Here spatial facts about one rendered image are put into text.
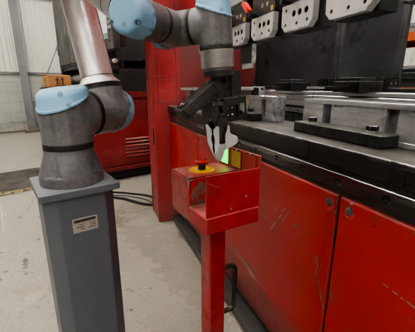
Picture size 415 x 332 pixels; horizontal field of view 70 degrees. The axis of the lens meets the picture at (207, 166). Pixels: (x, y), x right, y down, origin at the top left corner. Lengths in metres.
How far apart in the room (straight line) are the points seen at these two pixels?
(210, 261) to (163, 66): 1.52
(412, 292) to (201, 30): 0.65
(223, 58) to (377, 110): 0.39
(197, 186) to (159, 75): 1.41
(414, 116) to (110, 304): 0.87
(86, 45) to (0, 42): 7.06
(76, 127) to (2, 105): 7.14
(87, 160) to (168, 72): 1.43
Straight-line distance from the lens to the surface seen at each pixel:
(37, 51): 7.95
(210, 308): 0.96
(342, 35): 1.67
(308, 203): 0.82
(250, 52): 1.33
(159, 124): 2.11
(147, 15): 0.61
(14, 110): 7.89
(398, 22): 1.49
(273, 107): 1.14
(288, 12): 1.08
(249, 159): 0.77
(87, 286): 0.87
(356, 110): 0.85
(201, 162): 0.80
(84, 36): 0.89
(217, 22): 0.68
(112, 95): 0.85
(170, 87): 2.12
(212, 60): 0.67
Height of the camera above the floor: 1.01
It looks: 15 degrees down
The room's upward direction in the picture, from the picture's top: straight up
